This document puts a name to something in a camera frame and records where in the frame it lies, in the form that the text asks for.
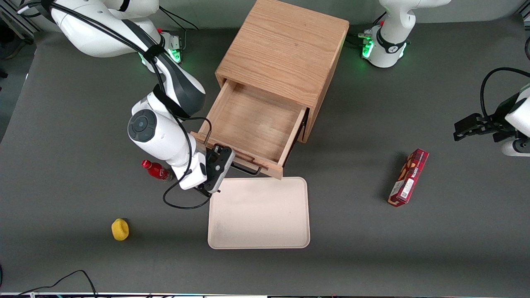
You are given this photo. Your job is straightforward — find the red snack box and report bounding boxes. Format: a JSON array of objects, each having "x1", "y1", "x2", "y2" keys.
[{"x1": 388, "y1": 149, "x2": 429, "y2": 207}]

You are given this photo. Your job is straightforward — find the red plastic bottle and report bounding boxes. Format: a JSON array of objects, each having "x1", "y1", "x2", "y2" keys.
[{"x1": 141, "y1": 159, "x2": 173, "y2": 183}]

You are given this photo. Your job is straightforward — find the black metal drawer handle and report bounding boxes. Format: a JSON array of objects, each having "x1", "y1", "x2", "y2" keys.
[{"x1": 231, "y1": 162, "x2": 262, "y2": 175}]

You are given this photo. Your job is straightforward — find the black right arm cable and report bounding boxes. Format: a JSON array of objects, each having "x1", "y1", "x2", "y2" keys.
[{"x1": 17, "y1": 0, "x2": 212, "y2": 210}]

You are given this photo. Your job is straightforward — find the aluminium frame rail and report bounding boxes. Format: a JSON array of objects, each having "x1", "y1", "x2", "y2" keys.
[{"x1": 0, "y1": 0, "x2": 42, "y2": 40}]

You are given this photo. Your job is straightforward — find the black base cable bundle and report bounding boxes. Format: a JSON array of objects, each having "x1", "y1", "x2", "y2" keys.
[{"x1": 347, "y1": 12, "x2": 388, "y2": 48}]

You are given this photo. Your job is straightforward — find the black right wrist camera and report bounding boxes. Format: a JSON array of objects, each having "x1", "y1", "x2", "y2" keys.
[{"x1": 212, "y1": 143, "x2": 236, "y2": 159}]

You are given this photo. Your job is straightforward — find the wooden drawer cabinet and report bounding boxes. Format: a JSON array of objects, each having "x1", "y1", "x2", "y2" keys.
[{"x1": 215, "y1": 0, "x2": 350, "y2": 144}]

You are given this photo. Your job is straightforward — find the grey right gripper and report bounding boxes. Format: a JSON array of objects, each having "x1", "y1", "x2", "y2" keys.
[{"x1": 203, "y1": 151, "x2": 236, "y2": 195}]

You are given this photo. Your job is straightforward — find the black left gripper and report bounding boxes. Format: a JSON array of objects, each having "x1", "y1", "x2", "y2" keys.
[{"x1": 453, "y1": 113, "x2": 519, "y2": 143}]

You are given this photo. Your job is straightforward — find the yellow lemon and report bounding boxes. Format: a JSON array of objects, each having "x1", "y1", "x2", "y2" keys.
[{"x1": 111, "y1": 218, "x2": 130, "y2": 241}]

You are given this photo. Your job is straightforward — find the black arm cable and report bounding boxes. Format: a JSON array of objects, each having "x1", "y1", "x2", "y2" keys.
[
  {"x1": 17, "y1": 0, "x2": 212, "y2": 210},
  {"x1": 480, "y1": 67, "x2": 530, "y2": 120}
]

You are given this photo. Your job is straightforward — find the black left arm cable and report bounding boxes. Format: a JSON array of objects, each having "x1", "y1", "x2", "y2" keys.
[{"x1": 480, "y1": 67, "x2": 530, "y2": 120}]

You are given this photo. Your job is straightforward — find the beige rectangular tray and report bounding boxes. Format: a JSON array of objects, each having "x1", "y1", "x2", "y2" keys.
[{"x1": 207, "y1": 177, "x2": 311, "y2": 250}]

